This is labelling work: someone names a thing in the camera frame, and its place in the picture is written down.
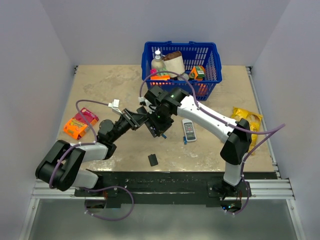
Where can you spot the white brown paper bag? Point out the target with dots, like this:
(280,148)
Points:
(174,62)

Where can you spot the black remote battery cover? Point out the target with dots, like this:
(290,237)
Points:
(153,161)

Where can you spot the green small packet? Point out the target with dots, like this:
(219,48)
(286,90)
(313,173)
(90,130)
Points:
(161,72)

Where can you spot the white remote control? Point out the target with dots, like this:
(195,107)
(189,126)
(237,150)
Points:
(189,130)

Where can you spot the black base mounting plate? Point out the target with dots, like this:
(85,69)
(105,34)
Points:
(167,188)

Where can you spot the orange pink candy box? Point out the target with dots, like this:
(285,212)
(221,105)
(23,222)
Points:
(77,126)

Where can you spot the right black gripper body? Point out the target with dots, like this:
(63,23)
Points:
(161,119)

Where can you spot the orange flat box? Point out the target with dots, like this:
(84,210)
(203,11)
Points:
(160,77)

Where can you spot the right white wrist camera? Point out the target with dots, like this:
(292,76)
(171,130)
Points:
(141,101)

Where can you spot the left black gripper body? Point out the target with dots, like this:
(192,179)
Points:
(125,123)

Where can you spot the black remote control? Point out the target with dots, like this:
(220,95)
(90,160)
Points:
(149,124)

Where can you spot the orange green juice carton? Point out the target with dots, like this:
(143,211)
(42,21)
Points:
(197,73)

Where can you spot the blue plastic shopping basket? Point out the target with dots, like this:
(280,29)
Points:
(192,65)

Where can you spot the metal tin can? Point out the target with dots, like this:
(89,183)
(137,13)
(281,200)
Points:
(183,76)

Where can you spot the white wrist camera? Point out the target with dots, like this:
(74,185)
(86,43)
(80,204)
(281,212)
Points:
(114,106)
(141,101)

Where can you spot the yellow Lays chips bag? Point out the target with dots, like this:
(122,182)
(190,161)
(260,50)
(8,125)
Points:
(254,119)

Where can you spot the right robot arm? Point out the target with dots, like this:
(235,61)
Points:
(235,135)

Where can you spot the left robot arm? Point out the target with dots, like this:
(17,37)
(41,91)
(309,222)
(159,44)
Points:
(60,168)

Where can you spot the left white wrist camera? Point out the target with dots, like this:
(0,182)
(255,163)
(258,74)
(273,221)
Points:
(114,106)

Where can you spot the white pump bottle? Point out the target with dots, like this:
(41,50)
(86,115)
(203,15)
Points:
(157,62)

